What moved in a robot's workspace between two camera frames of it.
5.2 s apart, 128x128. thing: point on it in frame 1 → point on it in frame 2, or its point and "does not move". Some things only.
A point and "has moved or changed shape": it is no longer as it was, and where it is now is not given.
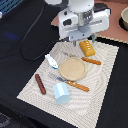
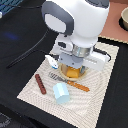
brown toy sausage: [40, 83] does not move
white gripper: [82, 25] → [78, 56]
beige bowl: [123, 19] does not move
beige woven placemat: [71, 82] does not move
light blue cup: [61, 93] does not move
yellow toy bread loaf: [87, 48] has moved or changed shape
